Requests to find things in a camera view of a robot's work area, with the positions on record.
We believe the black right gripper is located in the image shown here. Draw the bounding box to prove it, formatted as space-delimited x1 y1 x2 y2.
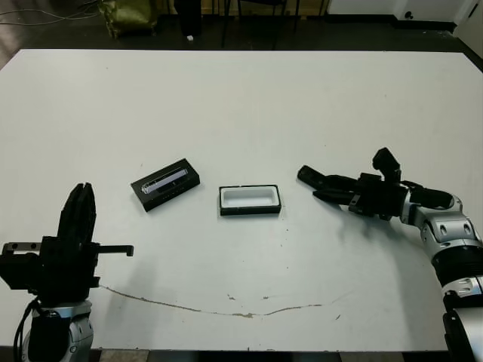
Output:
311 172 411 222

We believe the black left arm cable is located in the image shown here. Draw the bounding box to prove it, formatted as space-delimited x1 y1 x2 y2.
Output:
13 297 38 359

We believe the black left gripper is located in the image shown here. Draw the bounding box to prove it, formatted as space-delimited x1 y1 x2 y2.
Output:
1 182 135 303

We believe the black box with white inlay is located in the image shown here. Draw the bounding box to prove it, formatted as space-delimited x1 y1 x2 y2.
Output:
217 183 282 217

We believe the grey floor cable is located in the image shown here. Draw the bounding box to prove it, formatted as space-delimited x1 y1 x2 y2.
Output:
0 0 101 18

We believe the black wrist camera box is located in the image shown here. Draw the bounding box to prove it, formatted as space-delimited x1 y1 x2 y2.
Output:
0 251 43 292
371 147 402 183

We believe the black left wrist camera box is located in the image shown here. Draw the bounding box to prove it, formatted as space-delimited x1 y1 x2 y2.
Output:
0 251 43 292

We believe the black upright stand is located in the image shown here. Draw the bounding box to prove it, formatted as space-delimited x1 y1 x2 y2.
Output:
180 0 202 36

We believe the olive green bag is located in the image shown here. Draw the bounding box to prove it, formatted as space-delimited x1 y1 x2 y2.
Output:
97 0 158 38

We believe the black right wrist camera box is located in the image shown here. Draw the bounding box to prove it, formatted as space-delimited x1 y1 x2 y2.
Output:
371 147 402 183

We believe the black box lid with print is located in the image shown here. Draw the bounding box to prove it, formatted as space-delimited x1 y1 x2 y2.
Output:
130 158 201 213

